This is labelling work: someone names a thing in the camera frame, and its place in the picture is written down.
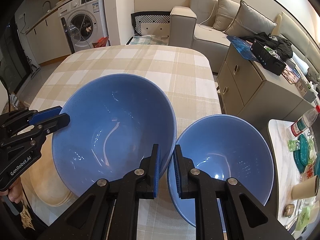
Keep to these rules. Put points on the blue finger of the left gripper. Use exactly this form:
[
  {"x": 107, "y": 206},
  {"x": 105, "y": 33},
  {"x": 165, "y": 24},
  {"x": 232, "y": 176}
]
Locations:
[{"x": 46, "y": 113}]

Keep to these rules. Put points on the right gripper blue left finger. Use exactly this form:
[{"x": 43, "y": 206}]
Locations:
[{"x": 154, "y": 169}]

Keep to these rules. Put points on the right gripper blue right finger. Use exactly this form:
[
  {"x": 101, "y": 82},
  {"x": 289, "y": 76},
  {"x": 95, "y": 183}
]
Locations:
[{"x": 178, "y": 162}]

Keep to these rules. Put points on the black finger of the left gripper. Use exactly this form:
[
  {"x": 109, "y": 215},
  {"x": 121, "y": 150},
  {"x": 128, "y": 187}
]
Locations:
[{"x": 51, "y": 123}]

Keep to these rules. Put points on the large beige plate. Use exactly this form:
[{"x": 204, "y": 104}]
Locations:
[{"x": 43, "y": 180}]

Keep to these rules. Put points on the blue bowl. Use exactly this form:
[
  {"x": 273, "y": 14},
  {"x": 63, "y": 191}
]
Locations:
[
  {"x": 114, "y": 122},
  {"x": 227, "y": 146}
]

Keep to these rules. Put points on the black kitchen faucet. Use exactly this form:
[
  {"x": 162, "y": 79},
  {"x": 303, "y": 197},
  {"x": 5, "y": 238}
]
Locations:
[{"x": 46, "y": 7}]

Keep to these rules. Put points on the person's left hand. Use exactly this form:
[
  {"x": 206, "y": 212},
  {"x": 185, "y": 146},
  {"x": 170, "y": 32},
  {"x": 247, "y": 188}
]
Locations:
[{"x": 15, "y": 191}]

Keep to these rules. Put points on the checked beige tablecloth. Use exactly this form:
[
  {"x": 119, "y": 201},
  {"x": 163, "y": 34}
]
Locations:
[{"x": 185, "y": 77}]

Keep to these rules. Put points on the white washing machine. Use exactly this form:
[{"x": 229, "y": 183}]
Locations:
[{"x": 84, "y": 23}]

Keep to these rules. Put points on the clear plastic water bottle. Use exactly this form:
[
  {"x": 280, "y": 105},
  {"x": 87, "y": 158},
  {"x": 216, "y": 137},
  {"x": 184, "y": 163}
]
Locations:
[{"x": 305, "y": 121}]

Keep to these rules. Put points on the black patterned chair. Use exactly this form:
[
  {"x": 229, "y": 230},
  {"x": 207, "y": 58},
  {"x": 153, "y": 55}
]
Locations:
[{"x": 150, "y": 27}]

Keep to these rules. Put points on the grey sofa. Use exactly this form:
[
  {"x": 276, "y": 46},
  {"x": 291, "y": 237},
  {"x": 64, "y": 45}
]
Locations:
[{"x": 201, "y": 26}]

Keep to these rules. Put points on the black rectangular box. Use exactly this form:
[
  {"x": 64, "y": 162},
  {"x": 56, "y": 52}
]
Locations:
[{"x": 271, "y": 63}]

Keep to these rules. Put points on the black clothes pile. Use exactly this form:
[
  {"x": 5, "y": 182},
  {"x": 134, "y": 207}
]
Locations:
[{"x": 280, "y": 44}]

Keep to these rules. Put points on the grey cushion right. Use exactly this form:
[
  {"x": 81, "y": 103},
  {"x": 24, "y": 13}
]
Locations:
[{"x": 248, "y": 22}]

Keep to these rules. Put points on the grey cushion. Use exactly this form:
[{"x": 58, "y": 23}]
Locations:
[
  {"x": 248, "y": 22},
  {"x": 226, "y": 12}
]

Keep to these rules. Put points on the grey cushion left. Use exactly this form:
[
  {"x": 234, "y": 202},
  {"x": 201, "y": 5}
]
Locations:
[{"x": 226, "y": 12}]

